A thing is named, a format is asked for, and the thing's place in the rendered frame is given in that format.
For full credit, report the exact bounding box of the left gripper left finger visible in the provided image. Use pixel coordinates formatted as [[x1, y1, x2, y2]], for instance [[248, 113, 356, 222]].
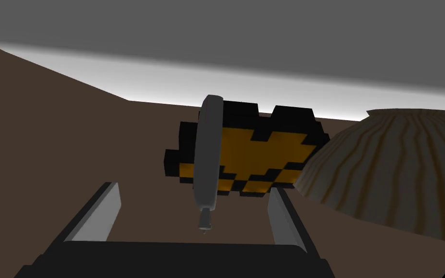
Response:
[[54, 181, 122, 244]]

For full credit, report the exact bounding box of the black and yellow blocky object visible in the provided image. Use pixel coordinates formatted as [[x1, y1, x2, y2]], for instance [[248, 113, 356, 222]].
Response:
[[164, 100, 331, 198]]

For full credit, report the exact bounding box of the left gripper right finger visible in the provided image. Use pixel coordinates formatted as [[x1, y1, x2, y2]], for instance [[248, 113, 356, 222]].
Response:
[[267, 185, 317, 254]]

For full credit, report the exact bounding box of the wooden striped bowl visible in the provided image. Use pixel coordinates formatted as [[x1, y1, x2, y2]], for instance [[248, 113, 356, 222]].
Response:
[[292, 108, 445, 245]]

